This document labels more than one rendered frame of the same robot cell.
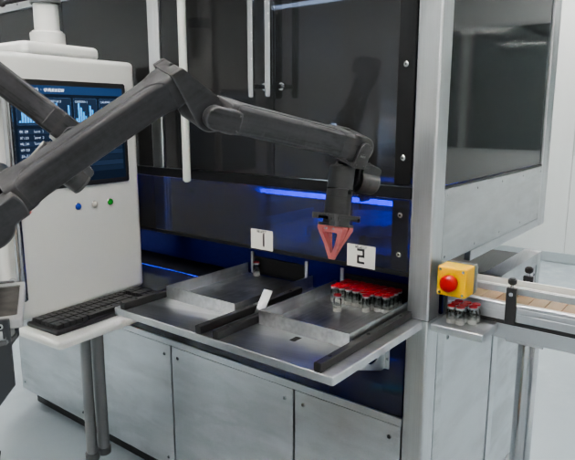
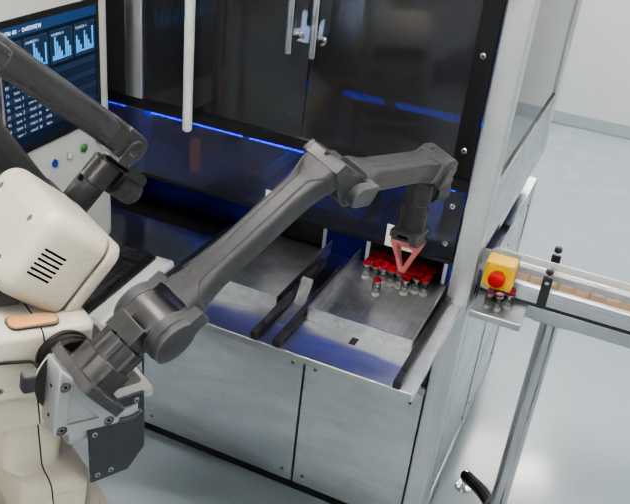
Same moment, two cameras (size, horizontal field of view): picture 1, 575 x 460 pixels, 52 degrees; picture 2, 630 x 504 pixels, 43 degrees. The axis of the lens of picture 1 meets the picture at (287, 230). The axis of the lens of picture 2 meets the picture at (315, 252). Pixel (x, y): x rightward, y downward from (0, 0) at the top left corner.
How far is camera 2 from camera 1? 77 cm
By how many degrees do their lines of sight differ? 24
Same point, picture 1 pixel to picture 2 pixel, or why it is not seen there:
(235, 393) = (230, 353)
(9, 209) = (196, 324)
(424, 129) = (493, 128)
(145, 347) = not seen: hidden behind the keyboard
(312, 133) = (415, 172)
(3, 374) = (135, 438)
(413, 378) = (444, 355)
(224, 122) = (364, 199)
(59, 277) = not seen: hidden behind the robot
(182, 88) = (339, 181)
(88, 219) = (63, 175)
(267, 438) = (268, 397)
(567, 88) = not seen: outside the picture
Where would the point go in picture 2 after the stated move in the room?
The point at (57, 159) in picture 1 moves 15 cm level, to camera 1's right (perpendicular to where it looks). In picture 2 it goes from (231, 266) to (327, 262)
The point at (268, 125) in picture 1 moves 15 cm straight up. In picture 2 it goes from (386, 179) to (399, 98)
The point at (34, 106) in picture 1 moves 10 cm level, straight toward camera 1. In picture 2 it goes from (99, 125) to (124, 145)
